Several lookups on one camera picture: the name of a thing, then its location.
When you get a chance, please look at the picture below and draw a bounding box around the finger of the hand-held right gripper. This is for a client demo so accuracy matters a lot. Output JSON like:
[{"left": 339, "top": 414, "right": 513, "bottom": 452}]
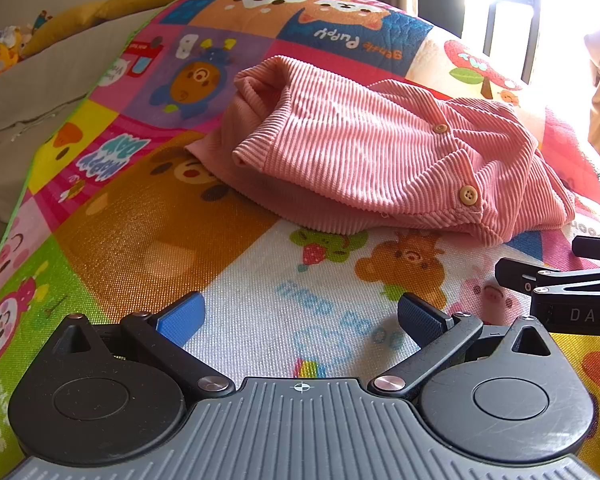
[
  {"left": 572, "top": 236, "right": 600, "bottom": 261},
  {"left": 495, "top": 257, "right": 600, "bottom": 297}
]

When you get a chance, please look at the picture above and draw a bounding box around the pink corduroy garment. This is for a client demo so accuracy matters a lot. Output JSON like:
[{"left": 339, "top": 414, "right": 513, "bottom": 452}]
[{"left": 185, "top": 55, "right": 578, "bottom": 247}]

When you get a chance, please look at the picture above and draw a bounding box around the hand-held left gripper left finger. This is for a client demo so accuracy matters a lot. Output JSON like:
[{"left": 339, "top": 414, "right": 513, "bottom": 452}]
[{"left": 55, "top": 291, "right": 236, "bottom": 401}]

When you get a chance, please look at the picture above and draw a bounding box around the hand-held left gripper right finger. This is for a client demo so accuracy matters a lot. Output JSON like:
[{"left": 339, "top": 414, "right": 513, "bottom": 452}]
[{"left": 369, "top": 291, "right": 561, "bottom": 401}]

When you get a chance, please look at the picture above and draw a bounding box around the colourful cartoon play mat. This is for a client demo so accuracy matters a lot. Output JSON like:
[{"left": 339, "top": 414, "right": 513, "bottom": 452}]
[{"left": 0, "top": 0, "right": 600, "bottom": 480}]

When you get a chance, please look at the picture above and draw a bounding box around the yellow chick plush toy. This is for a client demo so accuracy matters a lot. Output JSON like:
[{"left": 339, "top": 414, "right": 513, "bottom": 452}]
[{"left": 0, "top": 25, "right": 25, "bottom": 80}]

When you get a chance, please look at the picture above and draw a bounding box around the black window frame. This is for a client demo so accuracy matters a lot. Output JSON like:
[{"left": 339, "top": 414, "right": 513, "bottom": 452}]
[{"left": 481, "top": 0, "right": 545, "bottom": 85}]

